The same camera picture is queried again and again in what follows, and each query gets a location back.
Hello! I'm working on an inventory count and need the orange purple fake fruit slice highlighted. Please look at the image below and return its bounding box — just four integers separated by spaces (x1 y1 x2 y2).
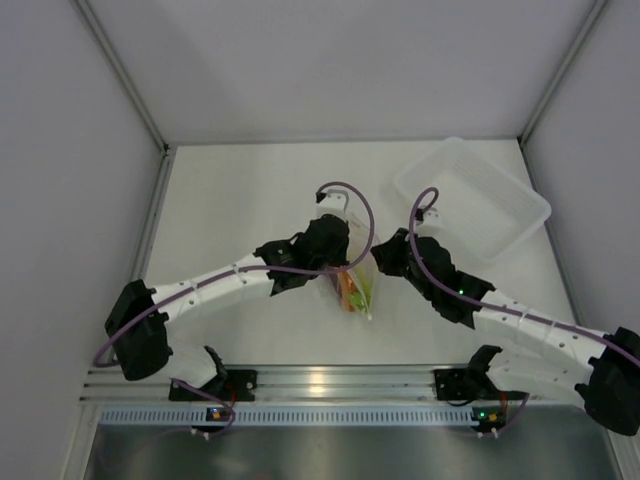
337 272 358 312

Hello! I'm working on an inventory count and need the clear zip top bag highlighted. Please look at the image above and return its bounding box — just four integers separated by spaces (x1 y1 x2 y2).
321 212 380 321

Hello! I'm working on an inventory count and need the green fake celery stalk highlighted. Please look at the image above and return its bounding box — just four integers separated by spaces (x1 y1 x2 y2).
348 267 376 316

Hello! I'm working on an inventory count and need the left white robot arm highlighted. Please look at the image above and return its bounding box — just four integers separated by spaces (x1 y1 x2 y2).
105 213 350 400

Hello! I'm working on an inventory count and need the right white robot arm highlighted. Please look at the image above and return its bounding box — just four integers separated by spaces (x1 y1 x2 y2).
371 228 639 436

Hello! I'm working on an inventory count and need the translucent plastic bin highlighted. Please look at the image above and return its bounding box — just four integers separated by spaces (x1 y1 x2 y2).
392 137 552 264

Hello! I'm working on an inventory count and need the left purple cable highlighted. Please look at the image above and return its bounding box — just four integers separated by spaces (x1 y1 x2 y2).
93 180 376 371

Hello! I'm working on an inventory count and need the purple cable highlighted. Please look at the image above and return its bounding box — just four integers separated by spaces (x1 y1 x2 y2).
93 180 376 371
408 186 640 371

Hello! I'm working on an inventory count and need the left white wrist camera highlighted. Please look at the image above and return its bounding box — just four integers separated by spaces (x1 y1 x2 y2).
316 188 349 221

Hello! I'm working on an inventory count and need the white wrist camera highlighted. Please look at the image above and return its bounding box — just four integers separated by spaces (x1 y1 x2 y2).
414 207 443 237
316 188 349 221

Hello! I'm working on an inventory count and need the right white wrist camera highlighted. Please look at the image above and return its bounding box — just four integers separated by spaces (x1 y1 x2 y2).
414 207 443 237

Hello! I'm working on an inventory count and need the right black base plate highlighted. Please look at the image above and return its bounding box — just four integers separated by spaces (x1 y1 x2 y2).
433 368 476 402

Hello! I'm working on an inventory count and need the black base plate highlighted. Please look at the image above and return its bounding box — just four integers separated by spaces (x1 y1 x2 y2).
216 369 258 402
433 368 476 402

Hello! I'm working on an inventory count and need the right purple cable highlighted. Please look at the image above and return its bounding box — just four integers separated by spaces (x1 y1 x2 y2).
408 186 640 371

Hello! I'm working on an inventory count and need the aluminium mounting rail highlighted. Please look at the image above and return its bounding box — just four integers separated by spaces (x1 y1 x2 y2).
79 363 581 401

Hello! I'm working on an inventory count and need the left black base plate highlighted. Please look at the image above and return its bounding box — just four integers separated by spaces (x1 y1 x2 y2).
216 369 258 402

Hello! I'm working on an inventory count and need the left aluminium frame post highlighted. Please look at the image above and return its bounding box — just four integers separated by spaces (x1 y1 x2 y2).
74 0 169 151

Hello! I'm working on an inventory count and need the aluminium frame post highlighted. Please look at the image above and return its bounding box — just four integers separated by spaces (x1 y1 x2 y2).
74 0 169 151
517 0 611 147

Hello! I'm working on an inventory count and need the white slotted cable duct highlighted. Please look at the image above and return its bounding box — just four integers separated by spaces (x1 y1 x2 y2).
99 405 502 427

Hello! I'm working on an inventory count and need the right aluminium frame post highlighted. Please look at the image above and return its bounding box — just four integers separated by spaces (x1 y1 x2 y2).
517 0 611 147

